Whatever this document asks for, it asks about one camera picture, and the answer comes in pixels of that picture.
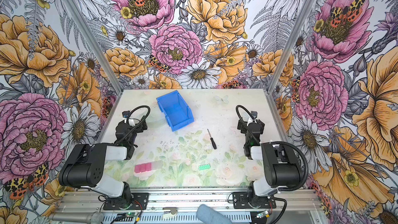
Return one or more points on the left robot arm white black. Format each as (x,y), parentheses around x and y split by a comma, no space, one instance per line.
(85,165)

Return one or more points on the aluminium corner post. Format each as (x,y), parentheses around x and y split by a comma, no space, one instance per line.
(301,19)
(88,35)

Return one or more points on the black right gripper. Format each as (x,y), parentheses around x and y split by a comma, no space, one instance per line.
(251,126)

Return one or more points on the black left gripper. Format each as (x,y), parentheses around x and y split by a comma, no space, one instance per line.
(131,123)

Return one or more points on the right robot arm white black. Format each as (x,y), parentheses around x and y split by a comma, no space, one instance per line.
(285,167)

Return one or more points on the green toy brick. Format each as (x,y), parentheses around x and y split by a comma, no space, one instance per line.
(204,167)

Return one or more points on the left aluminium corner post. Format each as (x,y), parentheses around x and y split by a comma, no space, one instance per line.
(88,35)

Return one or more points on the pink translucent block strip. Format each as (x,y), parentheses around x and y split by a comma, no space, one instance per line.
(147,167)

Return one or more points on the grey blue padded cylinder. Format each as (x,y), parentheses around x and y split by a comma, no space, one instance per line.
(207,215)

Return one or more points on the blue plastic bin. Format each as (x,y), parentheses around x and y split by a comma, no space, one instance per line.
(176,111)

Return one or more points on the right aluminium corner post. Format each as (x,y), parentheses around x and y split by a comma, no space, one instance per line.
(301,19)

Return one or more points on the aluminium front rail frame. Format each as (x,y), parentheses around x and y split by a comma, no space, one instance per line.
(180,205)

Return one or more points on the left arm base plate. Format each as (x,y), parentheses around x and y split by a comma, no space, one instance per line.
(137,201)

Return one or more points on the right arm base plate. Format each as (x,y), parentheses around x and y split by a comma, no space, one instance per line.
(242,200)

